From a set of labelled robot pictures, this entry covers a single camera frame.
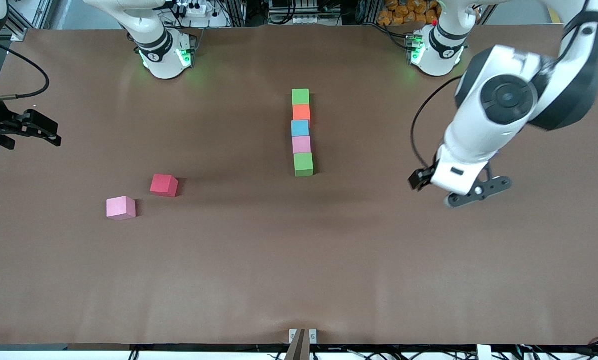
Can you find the orange crinkled bag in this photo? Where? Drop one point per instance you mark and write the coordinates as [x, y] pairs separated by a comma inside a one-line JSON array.
[[404, 12]]

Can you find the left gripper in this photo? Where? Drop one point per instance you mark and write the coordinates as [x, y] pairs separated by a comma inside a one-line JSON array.
[[420, 178]]

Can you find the pink foam cube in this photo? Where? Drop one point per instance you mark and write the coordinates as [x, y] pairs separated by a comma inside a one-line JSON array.
[[301, 145], [120, 207]]

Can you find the green foam cube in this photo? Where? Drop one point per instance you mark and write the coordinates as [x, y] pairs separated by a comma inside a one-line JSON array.
[[301, 97], [304, 165]]

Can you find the orange foam cube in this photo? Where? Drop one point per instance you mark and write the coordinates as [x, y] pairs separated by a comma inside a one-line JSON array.
[[301, 113]]

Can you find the cyan foam cube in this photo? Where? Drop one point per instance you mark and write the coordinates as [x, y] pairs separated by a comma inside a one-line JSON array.
[[300, 128]]

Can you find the small white box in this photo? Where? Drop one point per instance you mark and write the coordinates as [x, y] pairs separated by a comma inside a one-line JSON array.
[[484, 352]]

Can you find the aluminium frame profile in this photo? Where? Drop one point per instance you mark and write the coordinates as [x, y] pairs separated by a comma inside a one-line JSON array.
[[29, 22]]

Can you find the white power strip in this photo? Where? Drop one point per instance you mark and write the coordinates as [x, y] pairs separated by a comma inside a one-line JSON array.
[[196, 9]]

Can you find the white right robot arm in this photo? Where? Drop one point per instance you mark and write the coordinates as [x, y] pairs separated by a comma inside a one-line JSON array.
[[161, 55]]

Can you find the metal table edge bracket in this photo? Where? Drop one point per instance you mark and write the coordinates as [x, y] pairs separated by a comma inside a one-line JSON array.
[[301, 336]]

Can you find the crimson foam cube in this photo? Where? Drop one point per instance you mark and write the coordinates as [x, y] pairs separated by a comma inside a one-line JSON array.
[[163, 185]]

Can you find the grey electronics unit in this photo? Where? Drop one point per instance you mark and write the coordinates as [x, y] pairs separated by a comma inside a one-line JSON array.
[[299, 12]]

